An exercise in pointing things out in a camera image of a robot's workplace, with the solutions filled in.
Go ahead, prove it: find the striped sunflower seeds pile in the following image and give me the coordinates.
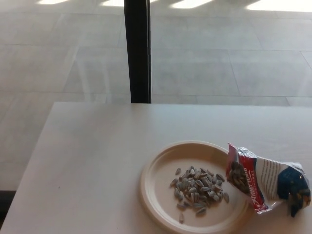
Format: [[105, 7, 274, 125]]
[[170, 166, 230, 224]]

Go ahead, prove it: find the red white sunflower seed bag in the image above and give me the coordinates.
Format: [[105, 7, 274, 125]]
[[226, 142, 312, 217]]

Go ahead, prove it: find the white round disposable plate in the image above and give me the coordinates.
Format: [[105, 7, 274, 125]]
[[139, 140, 254, 234]]

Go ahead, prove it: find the black vertical window post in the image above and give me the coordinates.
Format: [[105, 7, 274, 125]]
[[123, 0, 152, 104]]

